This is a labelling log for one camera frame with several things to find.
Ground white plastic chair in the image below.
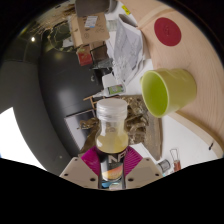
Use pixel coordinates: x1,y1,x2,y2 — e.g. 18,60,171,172
101,73,118,89

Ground wooden easel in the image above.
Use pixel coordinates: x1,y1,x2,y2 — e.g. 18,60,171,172
83,94,99,111

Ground dark glass flask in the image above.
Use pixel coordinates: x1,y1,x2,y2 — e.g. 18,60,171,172
98,57,114,69

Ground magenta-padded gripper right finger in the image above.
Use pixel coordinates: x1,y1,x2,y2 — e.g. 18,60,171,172
123,145,164,190

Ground newspaper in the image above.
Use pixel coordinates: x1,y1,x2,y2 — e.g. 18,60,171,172
113,14,145,86

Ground yellow sticker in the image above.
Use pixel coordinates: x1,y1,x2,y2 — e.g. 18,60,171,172
121,4,132,16

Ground black wall screen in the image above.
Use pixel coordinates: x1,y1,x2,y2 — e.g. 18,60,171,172
64,109,98,151

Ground small glass jar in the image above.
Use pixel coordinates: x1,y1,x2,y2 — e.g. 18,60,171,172
106,19,118,33

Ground wooden paint brush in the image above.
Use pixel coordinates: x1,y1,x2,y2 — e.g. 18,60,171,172
169,148,183,173

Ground clear drink bottle white cap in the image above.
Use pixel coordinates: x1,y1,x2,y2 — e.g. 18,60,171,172
95,98,130,189

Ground red box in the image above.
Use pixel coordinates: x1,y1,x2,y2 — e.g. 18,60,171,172
75,44,94,67

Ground lime green mug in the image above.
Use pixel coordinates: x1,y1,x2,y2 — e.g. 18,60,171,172
139,68,198,118

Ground small grey paint jar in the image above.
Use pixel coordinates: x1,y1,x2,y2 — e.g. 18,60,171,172
156,159,172,174

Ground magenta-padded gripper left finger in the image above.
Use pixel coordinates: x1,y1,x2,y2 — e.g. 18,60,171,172
59,146,101,190

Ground flat round red coaster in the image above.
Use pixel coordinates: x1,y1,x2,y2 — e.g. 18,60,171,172
153,17,183,47

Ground white spray bottle green label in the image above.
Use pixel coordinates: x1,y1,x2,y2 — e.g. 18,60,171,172
92,83,127,99

